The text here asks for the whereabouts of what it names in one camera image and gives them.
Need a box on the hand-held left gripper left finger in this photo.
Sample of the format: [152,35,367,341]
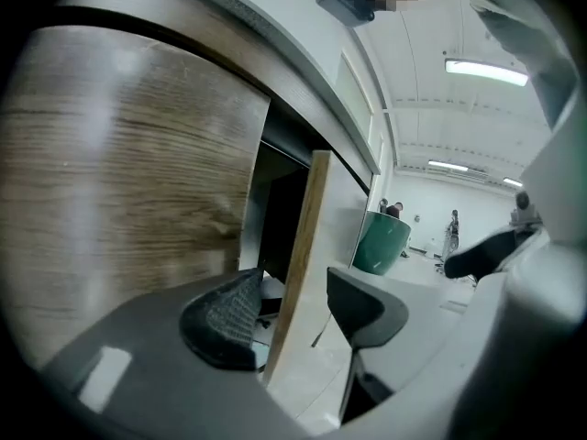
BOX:
[42,267,305,440]

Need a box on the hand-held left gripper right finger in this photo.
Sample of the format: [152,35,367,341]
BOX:
[327,266,410,430]

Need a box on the dark wooden cabinet door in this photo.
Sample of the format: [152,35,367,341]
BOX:
[0,24,272,371]

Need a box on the wooden cabinet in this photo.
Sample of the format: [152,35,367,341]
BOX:
[0,0,382,387]

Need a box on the green chair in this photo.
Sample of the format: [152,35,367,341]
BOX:
[351,210,413,277]

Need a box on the grey equipment stand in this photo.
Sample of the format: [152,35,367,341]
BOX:
[440,208,460,261]

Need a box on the grey head-worn camera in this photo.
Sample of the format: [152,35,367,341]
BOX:
[315,0,377,28]

